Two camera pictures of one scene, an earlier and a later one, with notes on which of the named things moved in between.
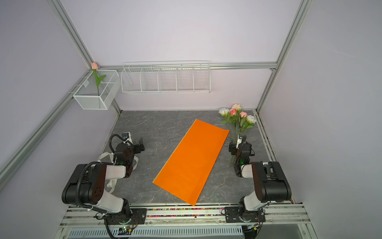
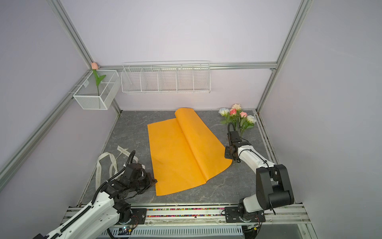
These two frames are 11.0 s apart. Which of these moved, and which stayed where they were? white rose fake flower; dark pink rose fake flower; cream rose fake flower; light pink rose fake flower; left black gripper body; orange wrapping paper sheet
Moved: orange wrapping paper sheet; left black gripper body
Stayed: white rose fake flower; dark pink rose fake flower; cream rose fake flower; light pink rose fake flower
